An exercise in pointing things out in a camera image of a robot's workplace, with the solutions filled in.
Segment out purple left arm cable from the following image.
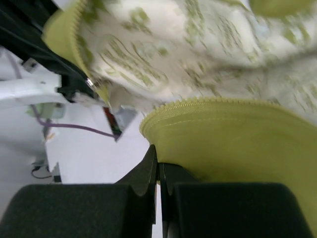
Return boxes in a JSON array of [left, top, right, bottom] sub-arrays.
[[4, 49, 122, 139]]

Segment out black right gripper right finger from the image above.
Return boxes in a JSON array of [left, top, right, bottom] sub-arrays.
[[158, 163, 313, 238]]

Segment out olive green hooded jacket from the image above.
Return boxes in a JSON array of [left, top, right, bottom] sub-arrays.
[[42, 0, 317, 234]]

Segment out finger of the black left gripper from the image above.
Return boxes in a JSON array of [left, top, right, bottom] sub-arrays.
[[0, 0, 97, 103]]

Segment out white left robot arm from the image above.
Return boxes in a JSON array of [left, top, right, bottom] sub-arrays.
[[0, 0, 97, 109]]

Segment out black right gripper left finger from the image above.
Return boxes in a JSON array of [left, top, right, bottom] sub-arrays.
[[0, 146, 157, 238]]

